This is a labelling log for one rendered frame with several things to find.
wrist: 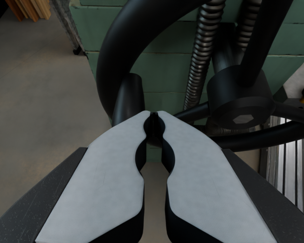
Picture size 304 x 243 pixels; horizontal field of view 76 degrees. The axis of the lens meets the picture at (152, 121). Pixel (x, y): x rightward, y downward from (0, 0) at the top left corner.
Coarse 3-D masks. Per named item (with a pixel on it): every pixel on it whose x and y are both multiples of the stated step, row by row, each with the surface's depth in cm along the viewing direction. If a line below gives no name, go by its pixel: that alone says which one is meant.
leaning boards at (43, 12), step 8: (8, 0) 139; (16, 0) 142; (24, 0) 138; (32, 0) 142; (40, 0) 142; (48, 0) 164; (16, 8) 146; (24, 8) 149; (32, 8) 147; (40, 8) 146; (48, 8) 153; (16, 16) 148; (24, 16) 154; (32, 16) 148; (40, 16) 153; (48, 16) 153
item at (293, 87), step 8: (296, 72) 48; (288, 80) 47; (296, 80) 47; (280, 88) 47; (288, 88) 46; (296, 88) 46; (280, 96) 47; (288, 96) 44; (296, 96) 44; (288, 104) 46; (296, 104) 46
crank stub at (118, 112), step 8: (128, 80) 15; (136, 80) 15; (120, 88) 15; (128, 88) 15; (136, 88) 15; (120, 96) 14; (128, 96) 14; (136, 96) 14; (120, 104) 14; (128, 104) 14; (136, 104) 14; (144, 104) 15; (120, 112) 14; (128, 112) 13; (136, 112) 14; (112, 120) 14; (120, 120) 13
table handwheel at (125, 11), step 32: (128, 0) 12; (160, 0) 11; (192, 0) 10; (288, 0) 11; (128, 32) 12; (160, 32) 13; (224, 32) 23; (256, 32) 13; (128, 64) 15; (224, 64) 21; (256, 64) 15; (224, 96) 18; (256, 96) 17; (224, 128) 21; (288, 128) 27
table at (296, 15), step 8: (232, 0) 20; (240, 0) 20; (296, 0) 19; (224, 8) 20; (232, 8) 20; (240, 8) 20; (296, 8) 20; (184, 16) 21; (192, 16) 21; (224, 16) 21; (232, 16) 21; (288, 16) 21; (296, 16) 21
